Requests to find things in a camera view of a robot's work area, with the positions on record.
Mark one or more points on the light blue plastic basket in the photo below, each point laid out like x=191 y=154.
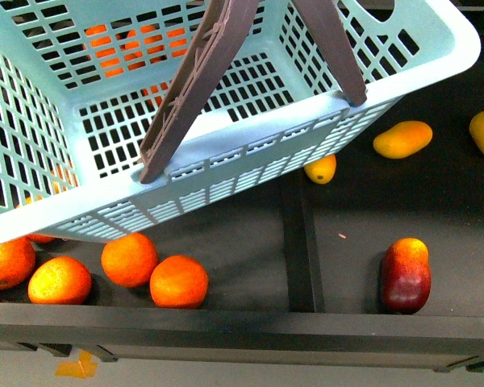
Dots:
x=80 y=82

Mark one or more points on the red yellow mango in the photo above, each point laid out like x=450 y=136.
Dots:
x=406 y=278

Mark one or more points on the orange fruit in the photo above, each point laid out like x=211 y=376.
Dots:
x=17 y=261
x=179 y=282
x=129 y=261
x=62 y=280

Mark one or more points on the black tray divider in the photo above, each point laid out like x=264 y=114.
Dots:
x=303 y=272

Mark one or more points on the orange floor tape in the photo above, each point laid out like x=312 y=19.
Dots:
x=82 y=368

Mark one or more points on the black metal shelf frame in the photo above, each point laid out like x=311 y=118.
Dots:
x=438 y=343

